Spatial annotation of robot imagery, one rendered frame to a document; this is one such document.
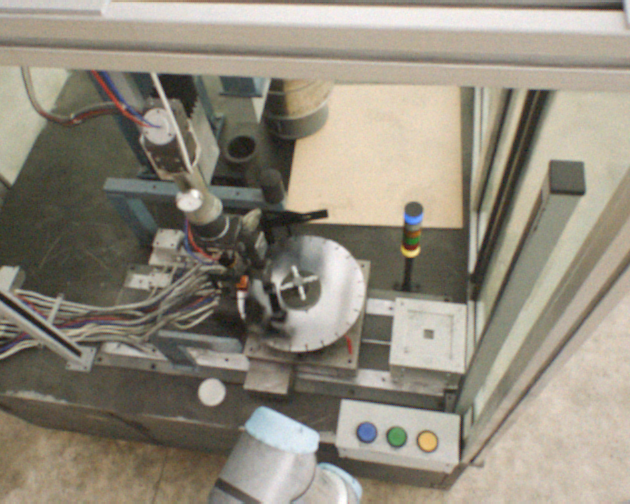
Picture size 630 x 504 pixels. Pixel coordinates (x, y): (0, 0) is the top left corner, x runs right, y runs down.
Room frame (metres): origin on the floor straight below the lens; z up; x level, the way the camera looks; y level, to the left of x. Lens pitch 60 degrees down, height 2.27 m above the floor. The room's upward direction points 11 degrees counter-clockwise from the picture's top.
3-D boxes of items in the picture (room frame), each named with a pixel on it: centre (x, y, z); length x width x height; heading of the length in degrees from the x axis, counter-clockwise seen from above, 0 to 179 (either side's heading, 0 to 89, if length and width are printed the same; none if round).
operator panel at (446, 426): (0.28, -0.10, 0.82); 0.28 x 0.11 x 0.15; 71
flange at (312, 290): (0.66, 0.07, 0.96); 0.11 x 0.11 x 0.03
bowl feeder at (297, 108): (1.45, -0.01, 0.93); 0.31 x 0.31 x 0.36
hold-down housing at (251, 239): (0.66, 0.14, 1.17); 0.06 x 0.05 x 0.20; 62
